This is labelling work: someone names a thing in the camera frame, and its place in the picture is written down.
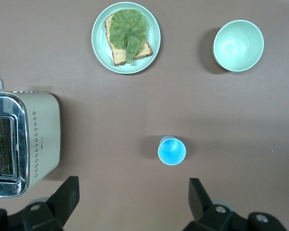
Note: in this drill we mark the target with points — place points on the green lettuce leaf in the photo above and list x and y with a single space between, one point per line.
127 31

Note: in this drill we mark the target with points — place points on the pale green plate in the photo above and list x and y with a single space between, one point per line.
98 48

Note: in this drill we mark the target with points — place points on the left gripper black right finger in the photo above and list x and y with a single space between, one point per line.
200 202

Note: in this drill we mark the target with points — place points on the toast slice under lettuce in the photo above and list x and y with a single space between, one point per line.
118 57

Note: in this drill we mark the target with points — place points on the pale green bowl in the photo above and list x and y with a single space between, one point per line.
238 45

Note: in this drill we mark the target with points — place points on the plain blue cup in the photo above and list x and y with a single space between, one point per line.
172 151

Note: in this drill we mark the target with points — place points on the beige chrome toaster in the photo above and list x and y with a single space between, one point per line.
43 125

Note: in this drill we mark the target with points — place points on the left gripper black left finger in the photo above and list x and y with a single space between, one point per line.
65 199

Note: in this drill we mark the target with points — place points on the brown table cloth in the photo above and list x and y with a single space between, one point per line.
135 108

